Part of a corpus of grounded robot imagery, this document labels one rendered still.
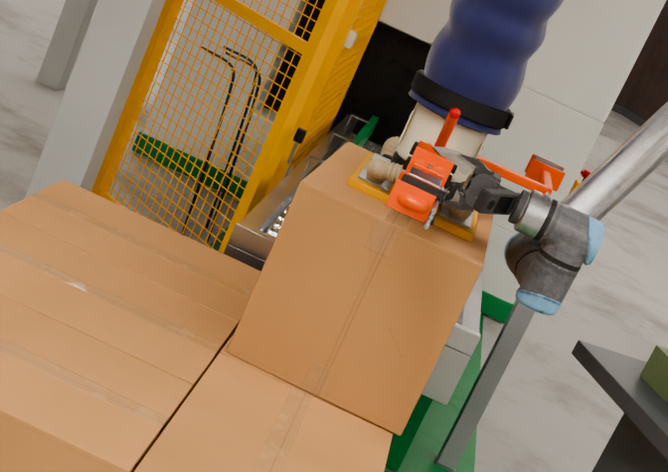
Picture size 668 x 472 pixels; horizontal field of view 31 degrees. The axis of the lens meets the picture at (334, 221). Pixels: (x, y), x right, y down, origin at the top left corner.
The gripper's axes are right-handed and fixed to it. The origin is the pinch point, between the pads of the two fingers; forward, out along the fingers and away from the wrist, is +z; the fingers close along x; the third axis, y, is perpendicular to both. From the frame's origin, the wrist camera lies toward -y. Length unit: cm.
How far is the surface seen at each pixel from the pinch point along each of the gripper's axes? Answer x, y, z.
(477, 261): -12.6, -3.1, -16.5
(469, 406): -84, 119, -46
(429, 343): -31.7, -4.5, -15.3
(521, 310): -49, 119, -46
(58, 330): -54, -28, 50
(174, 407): -53, -36, 23
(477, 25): 28.0, 17.3, 3.6
